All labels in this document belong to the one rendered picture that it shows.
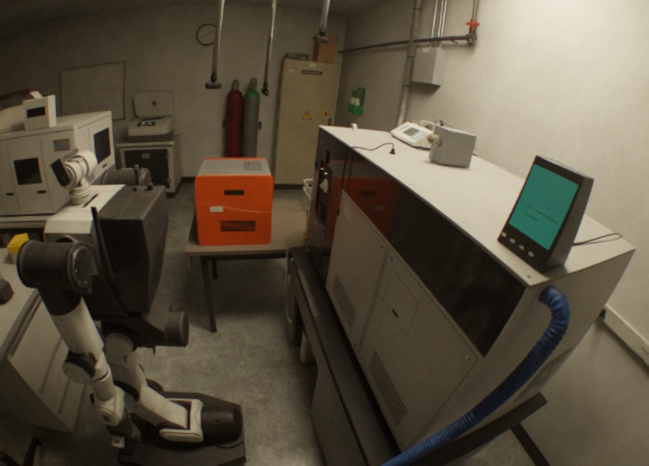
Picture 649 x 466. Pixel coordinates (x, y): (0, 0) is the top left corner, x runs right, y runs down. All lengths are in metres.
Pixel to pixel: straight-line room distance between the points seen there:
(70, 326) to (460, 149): 1.20
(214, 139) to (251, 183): 3.12
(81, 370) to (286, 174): 4.08
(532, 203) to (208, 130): 4.46
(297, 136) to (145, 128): 2.13
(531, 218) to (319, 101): 4.02
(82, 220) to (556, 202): 0.88
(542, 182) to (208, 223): 1.56
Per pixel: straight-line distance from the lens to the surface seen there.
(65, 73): 5.40
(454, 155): 1.06
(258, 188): 1.63
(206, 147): 4.73
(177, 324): 0.93
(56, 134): 1.92
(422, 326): 0.69
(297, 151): 4.43
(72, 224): 0.72
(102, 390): 0.91
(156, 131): 4.15
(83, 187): 0.79
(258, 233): 1.75
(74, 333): 0.72
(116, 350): 1.00
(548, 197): 0.52
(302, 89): 4.31
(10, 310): 1.43
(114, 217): 0.69
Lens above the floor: 1.64
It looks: 26 degrees down
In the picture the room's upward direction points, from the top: 8 degrees clockwise
